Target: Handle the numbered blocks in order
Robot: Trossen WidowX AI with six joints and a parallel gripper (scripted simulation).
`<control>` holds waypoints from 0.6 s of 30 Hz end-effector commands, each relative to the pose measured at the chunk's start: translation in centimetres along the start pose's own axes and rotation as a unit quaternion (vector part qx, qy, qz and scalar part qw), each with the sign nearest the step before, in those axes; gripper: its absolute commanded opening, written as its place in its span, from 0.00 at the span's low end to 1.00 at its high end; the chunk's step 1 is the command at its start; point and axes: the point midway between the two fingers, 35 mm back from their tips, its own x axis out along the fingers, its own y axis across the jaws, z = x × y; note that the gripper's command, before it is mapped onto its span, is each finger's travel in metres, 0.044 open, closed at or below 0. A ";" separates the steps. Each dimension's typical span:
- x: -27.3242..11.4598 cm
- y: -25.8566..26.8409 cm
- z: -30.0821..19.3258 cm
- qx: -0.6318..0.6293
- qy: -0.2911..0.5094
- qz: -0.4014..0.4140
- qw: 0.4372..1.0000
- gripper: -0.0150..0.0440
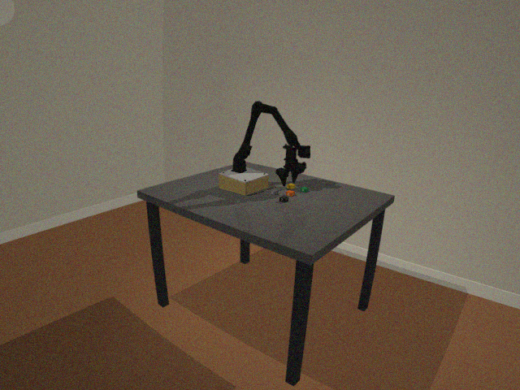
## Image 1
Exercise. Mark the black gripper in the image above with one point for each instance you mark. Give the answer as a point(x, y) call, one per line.
point(283, 172)

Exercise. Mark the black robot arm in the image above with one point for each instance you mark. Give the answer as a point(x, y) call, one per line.
point(303, 151)

